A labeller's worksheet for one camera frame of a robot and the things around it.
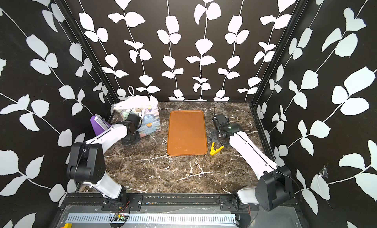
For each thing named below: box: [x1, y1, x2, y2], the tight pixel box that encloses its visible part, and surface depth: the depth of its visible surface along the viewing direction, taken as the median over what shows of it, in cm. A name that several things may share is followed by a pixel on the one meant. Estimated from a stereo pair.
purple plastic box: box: [89, 115, 112, 137], surface depth 91 cm
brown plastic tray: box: [166, 110, 208, 156], surface depth 105 cm
